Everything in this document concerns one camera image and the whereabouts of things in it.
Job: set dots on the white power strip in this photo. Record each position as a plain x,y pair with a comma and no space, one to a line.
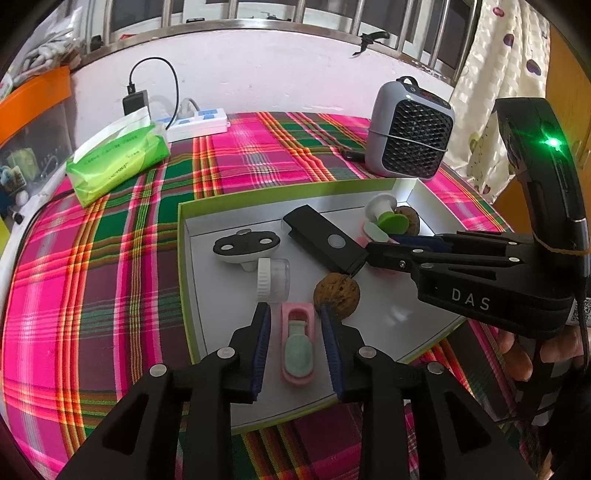
203,122

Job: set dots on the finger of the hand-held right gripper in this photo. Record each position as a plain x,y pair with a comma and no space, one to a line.
392,257
415,240

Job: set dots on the clear storage box orange lid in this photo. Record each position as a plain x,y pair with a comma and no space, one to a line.
41,90

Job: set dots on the black rectangular device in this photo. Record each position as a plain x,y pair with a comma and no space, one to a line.
318,235

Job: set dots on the white tray with green rim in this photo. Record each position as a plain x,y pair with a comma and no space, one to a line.
217,300

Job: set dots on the person's right hand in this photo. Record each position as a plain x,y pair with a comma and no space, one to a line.
517,355

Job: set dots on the steel window railing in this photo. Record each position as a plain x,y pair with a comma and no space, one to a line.
258,24

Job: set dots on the pink case pale green pad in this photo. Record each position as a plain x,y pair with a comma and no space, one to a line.
375,230

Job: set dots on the plaid tablecloth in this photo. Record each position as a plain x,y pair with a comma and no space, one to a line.
115,277

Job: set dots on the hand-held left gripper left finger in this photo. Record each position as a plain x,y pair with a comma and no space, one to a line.
262,344

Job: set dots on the grey space heater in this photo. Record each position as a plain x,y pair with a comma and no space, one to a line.
406,138

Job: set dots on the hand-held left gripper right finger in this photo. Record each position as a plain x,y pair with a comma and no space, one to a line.
330,353

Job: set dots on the pink and green clip case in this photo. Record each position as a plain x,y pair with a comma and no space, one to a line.
298,355

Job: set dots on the printed curtain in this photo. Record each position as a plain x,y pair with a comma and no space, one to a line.
498,69

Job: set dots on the black and white oval cap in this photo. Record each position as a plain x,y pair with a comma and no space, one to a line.
244,242

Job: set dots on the brown walnut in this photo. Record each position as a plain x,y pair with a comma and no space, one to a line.
337,295
412,219

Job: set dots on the black charger adapter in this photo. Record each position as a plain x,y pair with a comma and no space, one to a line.
136,102

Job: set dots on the white work gloves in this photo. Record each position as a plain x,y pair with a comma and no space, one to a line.
46,48

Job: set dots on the green tissue pack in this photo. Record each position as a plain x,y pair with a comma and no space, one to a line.
115,164

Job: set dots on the green round disc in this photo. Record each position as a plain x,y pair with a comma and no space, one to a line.
396,225

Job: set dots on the black plug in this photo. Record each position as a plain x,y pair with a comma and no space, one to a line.
354,155

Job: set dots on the clear jar with white lid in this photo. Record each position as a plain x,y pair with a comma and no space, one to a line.
270,279

